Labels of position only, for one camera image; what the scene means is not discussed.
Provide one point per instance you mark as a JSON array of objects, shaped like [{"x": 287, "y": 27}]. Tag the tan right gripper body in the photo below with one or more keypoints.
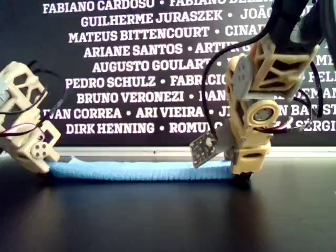
[{"x": 252, "y": 160}]

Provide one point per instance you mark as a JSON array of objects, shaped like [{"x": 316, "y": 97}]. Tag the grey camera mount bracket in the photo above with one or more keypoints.
[{"x": 225, "y": 141}]

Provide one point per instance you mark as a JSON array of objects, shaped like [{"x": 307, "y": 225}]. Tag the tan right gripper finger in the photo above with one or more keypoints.
[
  {"x": 239, "y": 176},
  {"x": 249, "y": 176}
]

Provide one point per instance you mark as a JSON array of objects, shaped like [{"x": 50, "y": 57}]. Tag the tan left gripper body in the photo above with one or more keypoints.
[{"x": 36, "y": 149}]

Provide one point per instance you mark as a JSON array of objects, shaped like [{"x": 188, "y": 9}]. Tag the tan lattice left robot arm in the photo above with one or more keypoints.
[{"x": 21, "y": 86}]

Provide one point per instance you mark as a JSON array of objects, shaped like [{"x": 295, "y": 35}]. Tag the black banner with white names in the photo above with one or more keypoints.
[{"x": 105, "y": 26}]

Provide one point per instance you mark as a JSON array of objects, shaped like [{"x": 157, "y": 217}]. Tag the tan lattice right robot arm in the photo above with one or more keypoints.
[{"x": 278, "y": 73}]

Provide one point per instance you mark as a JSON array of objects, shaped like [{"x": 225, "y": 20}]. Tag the aluminium rail under banner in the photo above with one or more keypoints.
[{"x": 131, "y": 151}]

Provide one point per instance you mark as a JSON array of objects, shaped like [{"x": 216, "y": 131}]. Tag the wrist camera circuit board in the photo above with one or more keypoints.
[{"x": 203, "y": 151}]

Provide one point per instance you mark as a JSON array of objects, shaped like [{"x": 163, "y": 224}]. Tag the light blue cloth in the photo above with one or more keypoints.
[{"x": 131, "y": 172}]

